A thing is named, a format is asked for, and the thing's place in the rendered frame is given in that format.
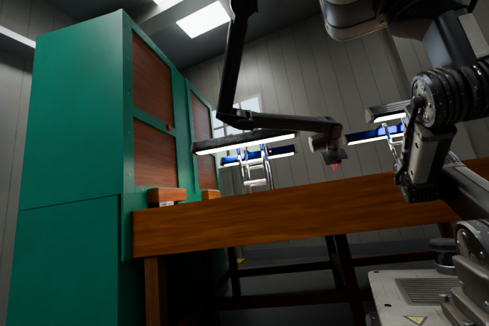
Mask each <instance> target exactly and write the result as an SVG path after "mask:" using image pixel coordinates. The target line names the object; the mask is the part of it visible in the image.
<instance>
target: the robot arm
mask: <svg viewBox="0 0 489 326"><path fill-rule="evenodd" d="M229 7H230V10H231V11H232V13H233V19H232V18H230V23H229V29H228V39H227V44H226V53H225V58H224V64H223V73H222V78H221V83H220V92H219V97H218V104H217V105H216V109H215V110H216V115H215V118H216V119H218V120H220V121H222V122H223V123H225V124H227V125H229V126H231V127H233V128H234V129H235V128H236V129H238V130H247V131H253V130H254V129H272V130H295V131H307V132H316V133H318V134H316V135H312V136H310V137H309V146H310V149H311V151H312V152H313V153H314V152H316V151H321V150H324V149H327V151H325V152H321V156H322V158H323V161H324V163H325V165H331V166H332V167H333V170H334V172H336V170H337V169H338V168H339V167H340V165H341V164H342V161H341V159H348V156H347V154H346V152H345V151H344V149H343V148H341V132H342V130H343V125H342V124H341V123H340V122H339V121H338V120H337V119H336V118H335V117H334V116H296V115H285V114H266V113H259V112H256V111H251V110H246V109H241V108H233V104H234V96H235V92H236V86H237V81H238V77H239V69H240V65H241V62H242V54H243V50H244V46H245V39H246V35H247V30H248V25H249V23H248V22H247V21H248V17H250V16H252V15H253V14H254V12H256V13H258V0H229Z"/></svg>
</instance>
